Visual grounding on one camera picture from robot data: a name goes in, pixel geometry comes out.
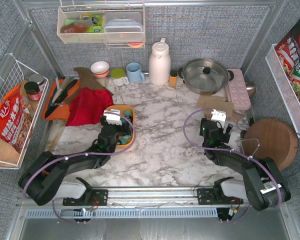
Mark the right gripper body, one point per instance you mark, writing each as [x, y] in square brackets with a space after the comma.
[226, 131]

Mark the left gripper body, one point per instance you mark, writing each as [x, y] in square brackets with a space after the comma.
[125, 124]

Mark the teal coffee capsule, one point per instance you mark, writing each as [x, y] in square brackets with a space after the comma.
[123, 142]
[127, 113]
[126, 137]

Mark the orange storage basket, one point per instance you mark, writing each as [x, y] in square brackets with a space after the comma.
[127, 123]

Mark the cork mat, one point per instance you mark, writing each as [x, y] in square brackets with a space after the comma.
[203, 100]
[224, 106]

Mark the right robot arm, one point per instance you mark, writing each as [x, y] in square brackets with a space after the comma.
[263, 183]

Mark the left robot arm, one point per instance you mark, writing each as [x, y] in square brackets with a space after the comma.
[42, 180]

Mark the green packet in basket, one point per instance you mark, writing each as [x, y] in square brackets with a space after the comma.
[98, 25]

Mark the metal board stand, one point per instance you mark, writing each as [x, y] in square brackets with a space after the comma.
[249, 146]

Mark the striped oven mitt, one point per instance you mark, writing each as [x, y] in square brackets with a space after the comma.
[235, 117]

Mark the red cloth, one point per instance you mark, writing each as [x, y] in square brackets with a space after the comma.
[88, 106]

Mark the pink egg tray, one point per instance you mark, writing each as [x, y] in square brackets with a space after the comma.
[236, 90]

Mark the round wooden cutting board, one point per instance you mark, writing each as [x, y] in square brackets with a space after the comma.
[278, 141]

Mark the steel pot with lid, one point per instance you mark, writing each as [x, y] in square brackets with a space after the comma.
[205, 76]

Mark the steel ladle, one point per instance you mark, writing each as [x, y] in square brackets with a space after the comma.
[251, 89]

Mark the black kitchen knife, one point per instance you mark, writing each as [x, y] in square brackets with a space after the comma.
[58, 109]

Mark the brown felt cloth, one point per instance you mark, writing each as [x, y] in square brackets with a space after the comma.
[87, 80]

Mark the green lidded cup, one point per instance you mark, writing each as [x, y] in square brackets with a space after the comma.
[119, 77]

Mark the orange spice bottle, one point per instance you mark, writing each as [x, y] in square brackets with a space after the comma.
[173, 78]

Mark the white orange striped bowl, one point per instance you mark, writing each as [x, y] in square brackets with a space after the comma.
[100, 69]

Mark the blue mug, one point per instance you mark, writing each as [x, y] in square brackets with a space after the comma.
[134, 73]

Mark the white thermos jug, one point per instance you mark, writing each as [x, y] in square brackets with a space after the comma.
[159, 63]

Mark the dark lidded jar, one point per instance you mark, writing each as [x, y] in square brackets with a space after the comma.
[32, 90]

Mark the silver lidded jar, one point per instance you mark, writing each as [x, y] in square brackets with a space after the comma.
[37, 78]

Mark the red snack bag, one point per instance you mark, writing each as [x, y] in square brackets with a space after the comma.
[15, 122]

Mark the clear plastic container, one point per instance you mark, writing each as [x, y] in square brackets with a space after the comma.
[124, 26]

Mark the red seasoning packet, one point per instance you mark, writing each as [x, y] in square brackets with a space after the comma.
[288, 49]

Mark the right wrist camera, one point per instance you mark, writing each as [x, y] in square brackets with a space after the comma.
[219, 116]

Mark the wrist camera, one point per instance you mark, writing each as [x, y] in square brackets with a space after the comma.
[112, 117]
[219, 116]

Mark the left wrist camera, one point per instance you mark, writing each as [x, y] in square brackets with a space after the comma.
[112, 117]

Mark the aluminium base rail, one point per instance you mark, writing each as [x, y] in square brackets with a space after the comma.
[140, 203]

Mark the white handled knife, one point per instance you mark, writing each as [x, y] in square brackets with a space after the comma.
[59, 90]

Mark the right wire basket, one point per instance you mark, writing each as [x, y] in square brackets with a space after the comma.
[286, 91]

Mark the wire basket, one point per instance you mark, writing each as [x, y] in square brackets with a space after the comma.
[286, 91]
[9, 157]

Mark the left wire basket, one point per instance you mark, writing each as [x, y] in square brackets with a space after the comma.
[9, 157]

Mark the white wall basket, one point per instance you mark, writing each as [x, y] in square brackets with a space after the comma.
[71, 29]

